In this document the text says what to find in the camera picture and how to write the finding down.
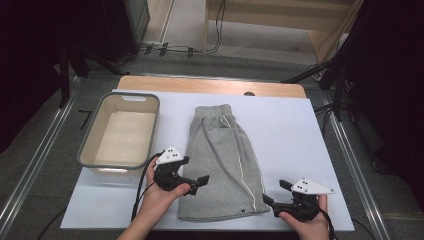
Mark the person's left hand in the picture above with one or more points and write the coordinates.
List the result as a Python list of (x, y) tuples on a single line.
[(156, 203)]

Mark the black curtain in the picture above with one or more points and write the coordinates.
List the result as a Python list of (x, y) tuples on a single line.
[(393, 83), (26, 66)]

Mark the grey shorts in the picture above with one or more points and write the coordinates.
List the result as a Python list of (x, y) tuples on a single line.
[(216, 166)]

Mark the dark cabinet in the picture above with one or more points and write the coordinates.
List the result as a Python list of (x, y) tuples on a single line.
[(130, 26)]

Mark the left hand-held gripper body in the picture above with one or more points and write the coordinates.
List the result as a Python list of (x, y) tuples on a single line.
[(168, 176)]

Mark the black tripod stand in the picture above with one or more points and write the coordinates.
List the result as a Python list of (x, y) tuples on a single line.
[(65, 76)]

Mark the light wooden furniture frame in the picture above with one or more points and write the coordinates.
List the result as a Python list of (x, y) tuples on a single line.
[(266, 23)]

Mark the white sheet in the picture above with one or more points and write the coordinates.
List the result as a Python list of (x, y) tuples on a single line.
[(293, 133)]

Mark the person's right hand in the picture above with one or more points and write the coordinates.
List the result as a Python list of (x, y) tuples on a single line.
[(313, 230)]

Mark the white power strip with plugs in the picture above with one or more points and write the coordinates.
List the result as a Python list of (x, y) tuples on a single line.
[(155, 43)]

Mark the metal floor rail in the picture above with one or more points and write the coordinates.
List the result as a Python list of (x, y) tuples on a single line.
[(346, 150), (36, 163)]

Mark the beige bin with grey rim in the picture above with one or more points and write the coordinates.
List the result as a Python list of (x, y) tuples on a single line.
[(123, 140)]

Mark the wooden table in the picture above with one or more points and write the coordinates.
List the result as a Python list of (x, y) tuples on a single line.
[(200, 85)]

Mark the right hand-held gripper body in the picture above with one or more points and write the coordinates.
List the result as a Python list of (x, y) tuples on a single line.
[(305, 205)]

